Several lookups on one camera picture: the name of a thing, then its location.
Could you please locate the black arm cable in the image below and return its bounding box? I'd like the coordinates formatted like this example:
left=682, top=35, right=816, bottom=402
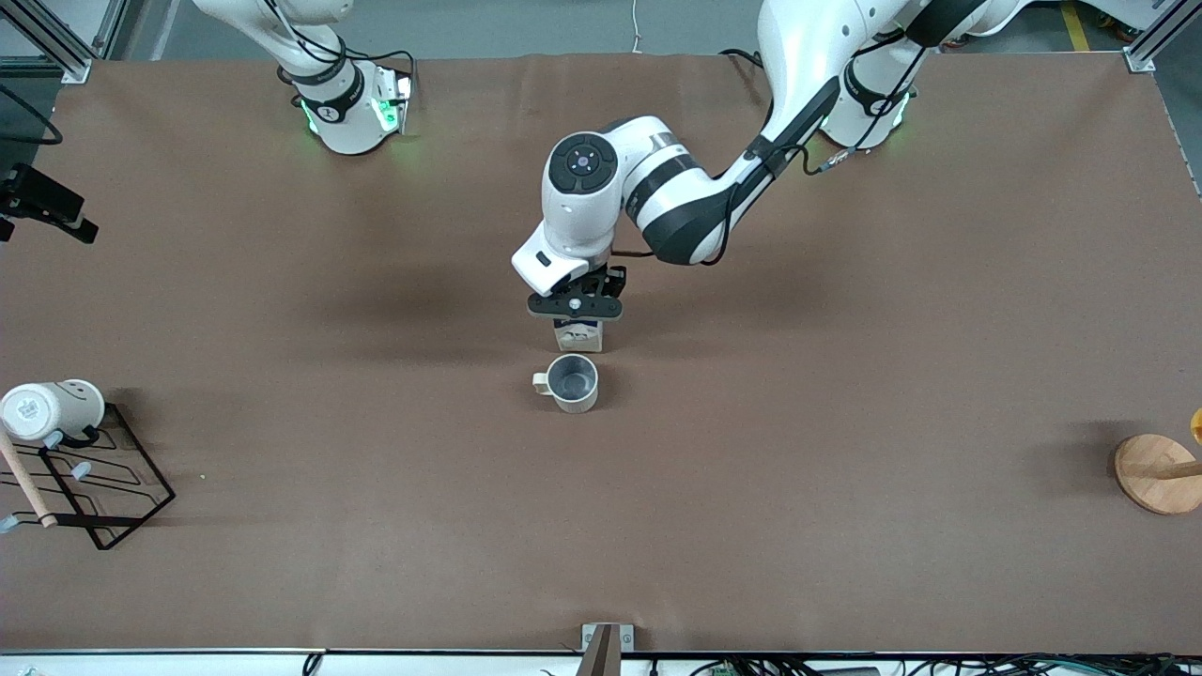
left=610, top=28, right=931, bottom=269
left=0, top=83, right=64, bottom=147

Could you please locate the round wooden stand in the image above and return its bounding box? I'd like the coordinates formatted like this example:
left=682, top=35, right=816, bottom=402
left=1114, top=434, right=1202, bottom=515

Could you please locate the black wire mug rack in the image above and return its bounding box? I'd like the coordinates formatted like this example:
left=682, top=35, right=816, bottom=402
left=0, top=404, right=177, bottom=551

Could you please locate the aluminium frame post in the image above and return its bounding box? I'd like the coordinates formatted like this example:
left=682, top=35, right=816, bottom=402
left=0, top=0, right=130, bottom=85
left=1122, top=0, right=1202, bottom=74

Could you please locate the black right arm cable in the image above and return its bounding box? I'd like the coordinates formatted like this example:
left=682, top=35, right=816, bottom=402
left=0, top=83, right=64, bottom=147

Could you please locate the grey ceramic cup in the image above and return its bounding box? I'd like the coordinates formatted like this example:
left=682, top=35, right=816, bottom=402
left=532, top=353, right=600, bottom=414

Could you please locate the white smiley face mug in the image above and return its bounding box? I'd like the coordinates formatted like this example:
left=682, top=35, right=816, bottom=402
left=0, top=379, right=106, bottom=443

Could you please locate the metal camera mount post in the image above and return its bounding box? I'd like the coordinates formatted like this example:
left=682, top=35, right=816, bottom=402
left=576, top=623, right=636, bottom=676

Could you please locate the silver base connector bracket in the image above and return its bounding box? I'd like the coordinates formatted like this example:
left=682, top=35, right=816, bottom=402
left=374, top=70, right=415, bottom=134

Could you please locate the wooden rack dowel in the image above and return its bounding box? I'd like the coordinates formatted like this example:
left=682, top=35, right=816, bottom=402
left=0, top=427, right=58, bottom=529

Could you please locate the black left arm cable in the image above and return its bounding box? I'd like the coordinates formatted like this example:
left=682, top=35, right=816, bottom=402
left=610, top=28, right=931, bottom=269

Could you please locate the brown table cover mat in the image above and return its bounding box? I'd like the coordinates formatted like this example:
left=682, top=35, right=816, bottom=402
left=0, top=52, right=1202, bottom=655

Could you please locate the black right base cable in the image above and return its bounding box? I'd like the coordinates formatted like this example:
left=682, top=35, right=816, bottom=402
left=266, top=0, right=417, bottom=100

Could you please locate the blue white milk carton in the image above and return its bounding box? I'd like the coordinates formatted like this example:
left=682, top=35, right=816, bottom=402
left=551, top=317, right=605, bottom=354

